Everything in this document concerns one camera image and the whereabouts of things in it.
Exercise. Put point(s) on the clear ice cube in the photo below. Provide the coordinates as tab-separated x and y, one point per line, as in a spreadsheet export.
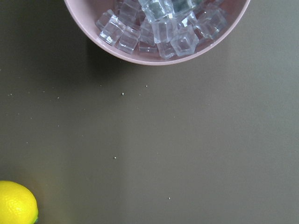
164	29
185	41
128	40
112	31

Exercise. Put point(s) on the pink bowl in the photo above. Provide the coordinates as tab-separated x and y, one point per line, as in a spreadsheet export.
86	12

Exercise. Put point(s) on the yellow lemon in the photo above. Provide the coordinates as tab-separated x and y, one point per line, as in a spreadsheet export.
17	204

